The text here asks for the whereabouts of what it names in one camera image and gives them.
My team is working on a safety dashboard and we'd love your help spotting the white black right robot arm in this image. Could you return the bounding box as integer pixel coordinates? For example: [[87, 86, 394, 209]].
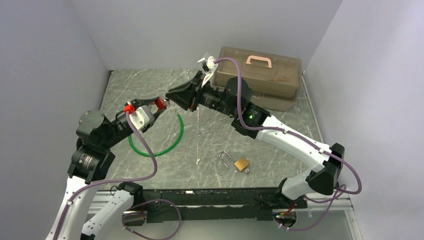
[[165, 71, 344, 208]]

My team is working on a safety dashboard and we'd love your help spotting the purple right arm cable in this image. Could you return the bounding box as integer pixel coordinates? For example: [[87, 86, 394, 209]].
[[213, 57, 363, 232]]

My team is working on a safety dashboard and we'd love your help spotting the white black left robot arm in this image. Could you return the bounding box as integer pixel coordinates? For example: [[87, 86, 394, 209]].
[[47, 97, 169, 240]]

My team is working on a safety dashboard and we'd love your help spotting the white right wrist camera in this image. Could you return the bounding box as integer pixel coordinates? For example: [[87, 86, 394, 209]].
[[197, 52, 218, 87]]

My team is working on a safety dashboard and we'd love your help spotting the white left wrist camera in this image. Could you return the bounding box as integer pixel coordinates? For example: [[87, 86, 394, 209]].
[[124, 105, 155, 130]]

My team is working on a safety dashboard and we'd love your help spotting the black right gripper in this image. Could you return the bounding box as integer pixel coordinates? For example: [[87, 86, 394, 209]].
[[166, 70, 238, 117]]

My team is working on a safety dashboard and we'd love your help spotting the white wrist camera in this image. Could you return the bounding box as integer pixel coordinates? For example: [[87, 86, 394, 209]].
[[197, 52, 218, 87], [124, 105, 155, 130]]

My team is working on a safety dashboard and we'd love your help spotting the green cable loop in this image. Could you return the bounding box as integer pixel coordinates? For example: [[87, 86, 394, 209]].
[[128, 110, 185, 158]]

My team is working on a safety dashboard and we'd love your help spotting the brass padlock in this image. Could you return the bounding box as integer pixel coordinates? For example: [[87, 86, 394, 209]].
[[218, 151, 250, 172]]

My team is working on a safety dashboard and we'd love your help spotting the red cable lock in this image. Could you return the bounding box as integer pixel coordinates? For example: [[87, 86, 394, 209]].
[[154, 97, 169, 111]]

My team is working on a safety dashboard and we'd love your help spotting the beige plastic toolbox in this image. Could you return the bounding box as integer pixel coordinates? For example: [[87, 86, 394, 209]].
[[219, 46, 302, 112]]

